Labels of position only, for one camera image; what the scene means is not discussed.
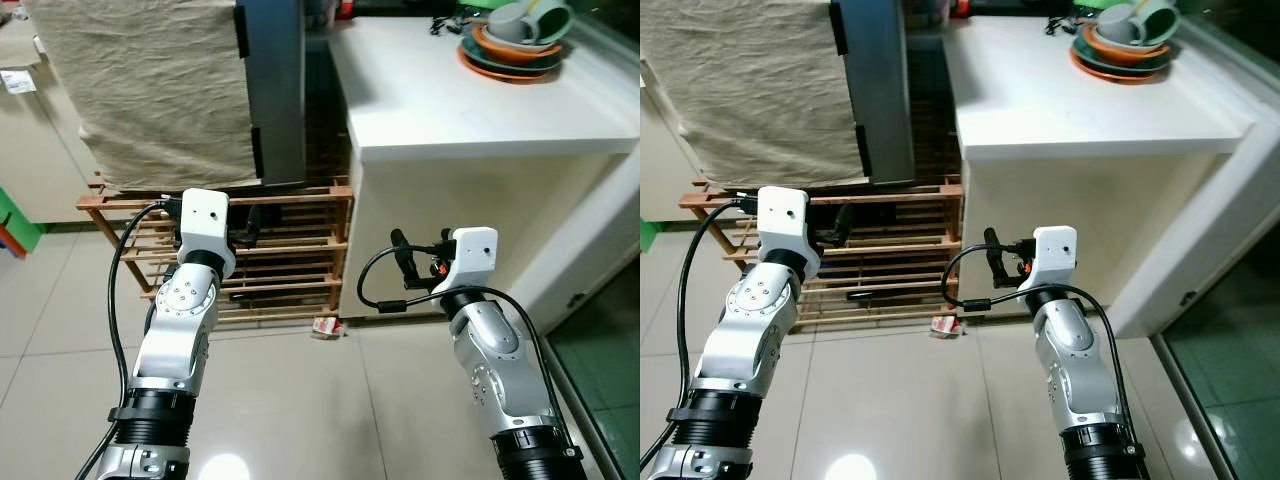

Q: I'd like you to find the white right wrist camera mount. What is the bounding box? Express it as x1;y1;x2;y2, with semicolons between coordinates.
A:
432;227;499;297
1017;226;1079;293

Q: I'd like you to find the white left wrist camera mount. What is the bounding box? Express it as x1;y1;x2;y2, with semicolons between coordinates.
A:
178;188;239;278
757;187;821;276

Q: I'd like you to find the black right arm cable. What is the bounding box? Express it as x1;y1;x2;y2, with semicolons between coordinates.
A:
356;240;581;456
941;243;1141;451

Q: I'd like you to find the brown wooden slat rack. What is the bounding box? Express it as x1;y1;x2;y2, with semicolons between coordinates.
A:
678;178;966;331
76;178;354;329

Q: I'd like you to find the pale green ceramic mug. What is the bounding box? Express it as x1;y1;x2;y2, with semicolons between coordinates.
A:
520;0;574;43
1096;3;1151;47
1135;0;1181;43
486;3;553;47

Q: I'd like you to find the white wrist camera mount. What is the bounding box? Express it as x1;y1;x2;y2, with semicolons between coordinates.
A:
178;188;239;278
432;227;499;297
757;187;821;276
1017;226;1079;293

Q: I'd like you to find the white cabinet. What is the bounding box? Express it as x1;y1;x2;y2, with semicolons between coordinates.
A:
0;0;101;226
640;100;701;223

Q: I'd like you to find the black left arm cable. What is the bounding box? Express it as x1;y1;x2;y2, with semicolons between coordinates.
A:
73;200;183;480
640;198;761;480

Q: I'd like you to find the beige linen cloth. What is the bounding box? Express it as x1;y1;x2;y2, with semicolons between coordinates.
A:
640;0;869;191
25;0;263;193

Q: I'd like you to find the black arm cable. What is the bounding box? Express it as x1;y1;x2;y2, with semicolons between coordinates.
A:
73;200;183;480
941;243;1141;451
356;240;581;456
640;198;761;480

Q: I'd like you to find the dark green plate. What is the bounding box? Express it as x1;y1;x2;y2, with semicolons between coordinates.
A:
1072;35;1173;73
461;35;564;73

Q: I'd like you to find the white kitchen counter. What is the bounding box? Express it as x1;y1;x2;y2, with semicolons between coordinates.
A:
328;0;641;323
940;0;1280;339

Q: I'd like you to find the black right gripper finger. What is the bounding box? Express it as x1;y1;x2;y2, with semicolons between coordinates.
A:
389;229;418;287
982;228;1009;283

